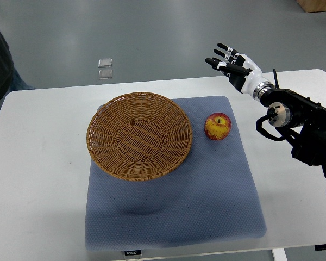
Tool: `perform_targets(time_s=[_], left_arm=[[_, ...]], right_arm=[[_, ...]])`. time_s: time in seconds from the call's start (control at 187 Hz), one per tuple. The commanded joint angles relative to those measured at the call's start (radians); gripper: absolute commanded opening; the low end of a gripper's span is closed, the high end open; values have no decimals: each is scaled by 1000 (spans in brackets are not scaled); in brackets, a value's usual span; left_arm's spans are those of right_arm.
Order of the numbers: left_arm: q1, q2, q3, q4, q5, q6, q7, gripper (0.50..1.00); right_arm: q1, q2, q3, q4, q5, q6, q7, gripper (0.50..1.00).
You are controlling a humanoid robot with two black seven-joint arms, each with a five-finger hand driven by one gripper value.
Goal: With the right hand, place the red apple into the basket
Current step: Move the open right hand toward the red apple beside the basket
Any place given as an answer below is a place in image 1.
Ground wooden box corner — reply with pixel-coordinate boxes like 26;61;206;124
296;0;326;13

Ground black table label plate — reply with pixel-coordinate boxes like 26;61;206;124
123;250;142;256

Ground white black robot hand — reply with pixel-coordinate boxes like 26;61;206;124
205;43;274;101

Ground white table leg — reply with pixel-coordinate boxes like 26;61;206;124
272;248;288;261

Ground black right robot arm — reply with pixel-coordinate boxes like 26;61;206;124
256;83;326;178

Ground lower clear floor plate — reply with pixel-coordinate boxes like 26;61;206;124
98;69;113;79

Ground brown wicker basket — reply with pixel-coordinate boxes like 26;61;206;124
86;92;192;182

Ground clear floor plate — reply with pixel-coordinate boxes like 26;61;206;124
98;69;113;79
98;58;112;68

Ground blue grey quilted mat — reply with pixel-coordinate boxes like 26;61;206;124
85;96;266;251

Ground upper clear floor plate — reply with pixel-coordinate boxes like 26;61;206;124
98;58;112;68

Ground red yellow apple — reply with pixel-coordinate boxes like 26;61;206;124
204;113;232;141

